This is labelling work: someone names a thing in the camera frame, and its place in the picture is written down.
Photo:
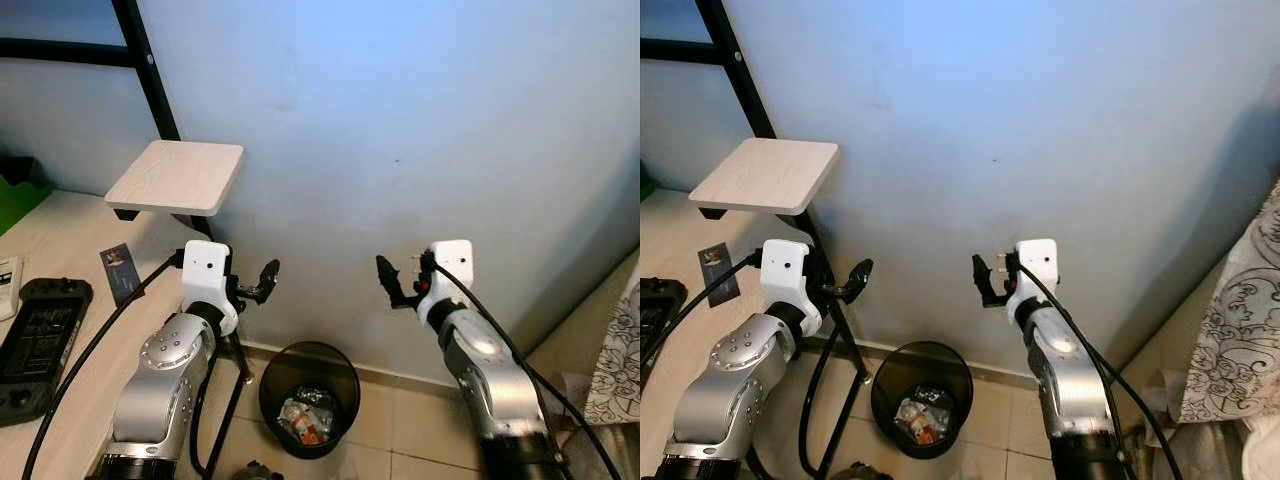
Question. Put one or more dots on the grey robot left leg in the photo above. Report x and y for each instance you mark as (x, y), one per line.
(860, 471)
(258, 471)

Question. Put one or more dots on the crumpled clear plastic wrapper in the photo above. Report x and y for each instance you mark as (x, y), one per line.
(305, 405)
(920, 405)

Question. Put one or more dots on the black metal frame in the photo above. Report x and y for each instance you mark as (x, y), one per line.
(145, 60)
(732, 55)

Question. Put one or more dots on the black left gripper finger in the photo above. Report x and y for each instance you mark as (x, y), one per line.
(862, 272)
(256, 296)
(850, 296)
(268, 272)

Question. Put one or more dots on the light wood shelf board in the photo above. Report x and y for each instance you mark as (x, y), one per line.
(175, 178)
(765, 175)

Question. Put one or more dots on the dark printed card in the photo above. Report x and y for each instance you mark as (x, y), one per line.
(120, 275)
(718, 275)

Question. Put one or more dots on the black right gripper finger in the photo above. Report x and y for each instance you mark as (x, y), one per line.
(402, 301)
(994, 301)
(388, 272)
(982, 272)

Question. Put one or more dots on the black handheld game console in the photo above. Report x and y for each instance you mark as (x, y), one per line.
(652, 300)
(40, 340)

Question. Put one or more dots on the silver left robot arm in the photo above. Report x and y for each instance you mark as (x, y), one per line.
(165, 370)
(740, 370)

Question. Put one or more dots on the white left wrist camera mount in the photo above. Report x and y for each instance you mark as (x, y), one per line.
(205, 275)
(785, 275)

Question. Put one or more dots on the orange snack packet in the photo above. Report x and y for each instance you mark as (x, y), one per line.
(925, 432)
(310, 432)

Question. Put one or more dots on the black trash bin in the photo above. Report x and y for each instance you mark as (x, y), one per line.
(957, 385)
(342, 385)

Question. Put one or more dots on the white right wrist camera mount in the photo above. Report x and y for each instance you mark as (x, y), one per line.
(1040, 265)
(452, 268)

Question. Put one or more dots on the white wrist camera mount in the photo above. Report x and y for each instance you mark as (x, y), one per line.
(785, 275)
(452, 268)
(205, 275)
(1040, 265)

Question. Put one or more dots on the green box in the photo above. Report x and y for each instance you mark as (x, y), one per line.
(20, 210)

